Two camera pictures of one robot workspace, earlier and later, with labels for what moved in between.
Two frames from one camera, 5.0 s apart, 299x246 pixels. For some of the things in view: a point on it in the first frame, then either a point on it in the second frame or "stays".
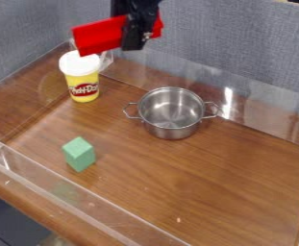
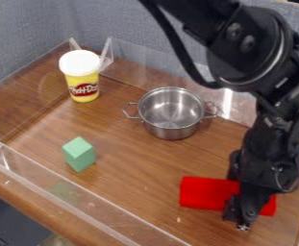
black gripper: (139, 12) → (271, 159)
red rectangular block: (101, 36) → (208, 193)
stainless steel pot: (171, 111) stays
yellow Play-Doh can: (81, 70) stays
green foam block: (80, 154) stays
